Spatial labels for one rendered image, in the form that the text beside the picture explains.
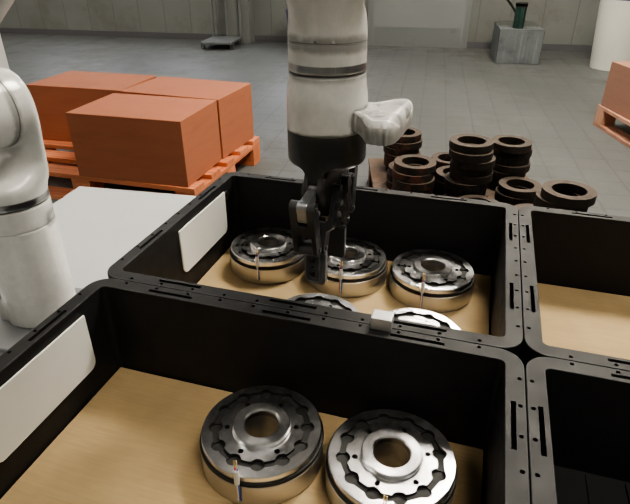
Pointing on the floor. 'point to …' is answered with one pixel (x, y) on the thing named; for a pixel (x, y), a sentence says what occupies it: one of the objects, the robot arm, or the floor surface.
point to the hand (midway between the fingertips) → (326, 256)
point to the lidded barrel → (621, 32)
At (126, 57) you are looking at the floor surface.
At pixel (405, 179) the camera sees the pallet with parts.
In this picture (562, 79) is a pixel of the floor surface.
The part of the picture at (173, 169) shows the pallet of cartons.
